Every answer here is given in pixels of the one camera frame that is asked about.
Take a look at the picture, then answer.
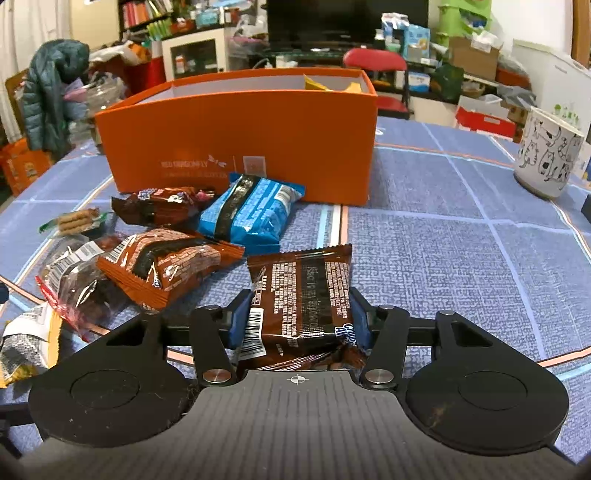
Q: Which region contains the clear packet with red edge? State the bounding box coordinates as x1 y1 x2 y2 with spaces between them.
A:
35 234 131 345

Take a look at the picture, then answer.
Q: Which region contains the red and white carton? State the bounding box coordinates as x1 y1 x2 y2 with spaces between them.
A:
455 94 518 140

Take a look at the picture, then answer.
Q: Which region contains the dark brown snack packet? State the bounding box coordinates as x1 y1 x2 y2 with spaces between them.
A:
237 244 368 373
111 185 218 227

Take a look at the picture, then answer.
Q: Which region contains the blue tissue pack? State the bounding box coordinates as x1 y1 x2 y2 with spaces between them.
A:
405 23 431 61

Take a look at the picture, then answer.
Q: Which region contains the clear biscuit packet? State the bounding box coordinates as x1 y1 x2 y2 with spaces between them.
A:
39 207 114 236

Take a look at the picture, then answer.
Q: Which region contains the dark bookshelf with books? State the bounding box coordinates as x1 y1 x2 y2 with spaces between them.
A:
117 0 177 38

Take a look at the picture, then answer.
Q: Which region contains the black television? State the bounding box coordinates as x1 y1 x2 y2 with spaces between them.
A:
266 0 430 48

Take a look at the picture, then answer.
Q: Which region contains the orange brown snack packet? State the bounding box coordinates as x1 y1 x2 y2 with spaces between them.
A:
96 228 247 311

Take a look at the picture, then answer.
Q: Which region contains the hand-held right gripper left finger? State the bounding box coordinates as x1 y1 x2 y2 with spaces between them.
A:
95 288 253 387

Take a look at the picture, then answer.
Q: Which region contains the white glass-door cabinet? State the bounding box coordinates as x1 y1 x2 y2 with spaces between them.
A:
161 26 227 75

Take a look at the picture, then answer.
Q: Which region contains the brown cardboard box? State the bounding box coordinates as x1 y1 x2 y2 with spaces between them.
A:
450 34 502 82

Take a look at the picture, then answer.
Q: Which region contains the white cat print mug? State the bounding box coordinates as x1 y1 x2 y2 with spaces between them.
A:
513 106 587 200

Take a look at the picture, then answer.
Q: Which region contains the yellow and white snack packet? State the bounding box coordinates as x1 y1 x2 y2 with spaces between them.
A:
0 302 64 389

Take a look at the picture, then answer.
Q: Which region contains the white chest freezer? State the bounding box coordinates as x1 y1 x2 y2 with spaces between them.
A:
510 39 591 89

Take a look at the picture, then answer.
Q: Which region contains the blue checked tablecloth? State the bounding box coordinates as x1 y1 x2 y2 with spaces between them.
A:
0 115 591 467

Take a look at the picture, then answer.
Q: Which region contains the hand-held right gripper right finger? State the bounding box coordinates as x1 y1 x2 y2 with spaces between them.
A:
348 286 506 390

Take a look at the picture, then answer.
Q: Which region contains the black and white TV stand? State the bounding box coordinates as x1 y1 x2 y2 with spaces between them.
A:
248 44 446 101

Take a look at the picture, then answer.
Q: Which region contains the blue snack packet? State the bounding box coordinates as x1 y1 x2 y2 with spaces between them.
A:
197 172 307 257

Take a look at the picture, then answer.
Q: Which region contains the orange cardboard box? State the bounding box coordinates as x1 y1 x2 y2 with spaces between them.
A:
95 68 379 206

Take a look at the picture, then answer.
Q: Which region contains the dark teal puffer jacket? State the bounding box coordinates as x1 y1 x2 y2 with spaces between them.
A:
21 39 91 154

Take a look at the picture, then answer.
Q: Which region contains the red folding chair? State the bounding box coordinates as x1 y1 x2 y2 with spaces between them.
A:
342 48 414 121

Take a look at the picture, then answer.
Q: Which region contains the orange bag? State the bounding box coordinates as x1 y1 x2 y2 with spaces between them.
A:
0 137 54 198

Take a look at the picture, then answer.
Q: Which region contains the green plastic storage rack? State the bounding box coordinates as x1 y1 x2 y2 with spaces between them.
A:
436 2 491 48

